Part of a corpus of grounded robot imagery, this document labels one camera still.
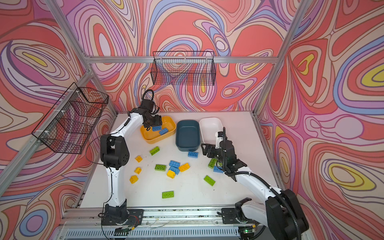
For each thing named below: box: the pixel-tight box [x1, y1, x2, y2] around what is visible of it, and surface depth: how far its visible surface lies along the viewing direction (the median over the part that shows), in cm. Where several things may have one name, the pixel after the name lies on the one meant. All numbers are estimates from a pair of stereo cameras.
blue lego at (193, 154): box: [188, 151, 199, 158], surface depth 97 cm
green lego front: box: [162, 190, 175, 199], surface depth 82 cm
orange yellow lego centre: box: [179, 163, 191, 173], surface depth 92 cm
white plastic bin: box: [199, 117, 223, 144], surface depth 110 cm
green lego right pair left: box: [208, 158, 217, 169], surface depth 92 cm
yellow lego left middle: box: [134, 167, 142, 175], surface depth 90 cm
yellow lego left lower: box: [129, 175, 139, 184], surface depth 86 cm
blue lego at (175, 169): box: [169, 166, 180, 175], surface depth 91 cm
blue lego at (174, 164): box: [169, 160, 181, 168], surface depth 93 cm
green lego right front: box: [203, 175, 216, 187], surface depth 87 cm
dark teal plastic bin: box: [176, 120, 201, 152], surface depth 107 cm
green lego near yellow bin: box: [149, 146, 160, 156], surface depth 98 cm
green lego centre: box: [154, 164, 167, 172], surface depth 90 cm
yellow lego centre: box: [166, 170, 176, 179], surface depth 88 cm
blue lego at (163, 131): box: [159, 128, 168, 136], surface depth 107 cm
